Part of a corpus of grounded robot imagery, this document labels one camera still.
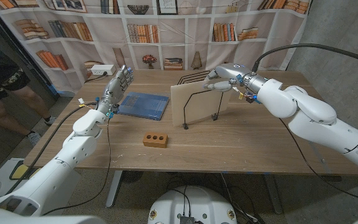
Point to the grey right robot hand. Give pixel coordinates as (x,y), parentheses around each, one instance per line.
(232,73)

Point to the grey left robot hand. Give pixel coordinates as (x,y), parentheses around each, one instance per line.
(114,90)

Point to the cream paper folder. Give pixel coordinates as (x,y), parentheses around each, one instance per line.
(200,102)

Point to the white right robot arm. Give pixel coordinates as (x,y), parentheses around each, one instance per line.
(315,118)

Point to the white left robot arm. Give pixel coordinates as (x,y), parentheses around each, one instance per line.
(57,165)

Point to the blue book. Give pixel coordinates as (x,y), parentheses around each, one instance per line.
(148,105)

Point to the wooden block with three holes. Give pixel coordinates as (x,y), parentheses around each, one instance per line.
(155,143)

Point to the white power strip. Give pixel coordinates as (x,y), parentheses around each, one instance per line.
(102,70)

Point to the printed bookshelf backdrop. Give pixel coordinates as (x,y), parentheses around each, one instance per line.
(182,34)

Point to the grey table leg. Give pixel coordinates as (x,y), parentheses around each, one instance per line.
(114,189)
(273,196)

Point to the yellow black floor pad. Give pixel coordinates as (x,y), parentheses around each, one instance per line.
(19,171)

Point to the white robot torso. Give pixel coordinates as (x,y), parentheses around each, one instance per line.
(194,202)

